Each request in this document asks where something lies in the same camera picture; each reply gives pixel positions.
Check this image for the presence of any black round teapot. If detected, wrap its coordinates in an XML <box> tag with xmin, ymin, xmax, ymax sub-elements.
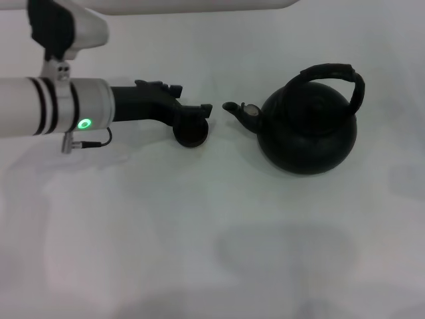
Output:
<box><xmin>221</xmin><ymin>62</ymin><xmax>366</xmax><ymax>176</ymax></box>

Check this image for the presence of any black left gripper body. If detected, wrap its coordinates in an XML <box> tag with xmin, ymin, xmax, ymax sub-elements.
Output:
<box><xmin>109</xmin><ymin>84</ymin><xmax>183</xmax><ymax>129</ymax></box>

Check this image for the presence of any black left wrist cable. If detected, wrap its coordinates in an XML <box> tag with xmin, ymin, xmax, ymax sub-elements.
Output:
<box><xmin>60</xmin><ymin>127</ymin><xmax>114</xmax><ymax>154</ymax></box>

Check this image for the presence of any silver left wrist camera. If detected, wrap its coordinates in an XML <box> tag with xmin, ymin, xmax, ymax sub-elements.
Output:
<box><xmin>27</xmin><ymin>0</ymin><xmax>110</xmax><ymax>82</ymax></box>

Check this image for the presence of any small black teacup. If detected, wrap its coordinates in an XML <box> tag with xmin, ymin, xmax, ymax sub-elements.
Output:
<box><xmin>172</xmin><ymin>116</ymin><xmax>211</xmax><ymax>148</ymax></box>

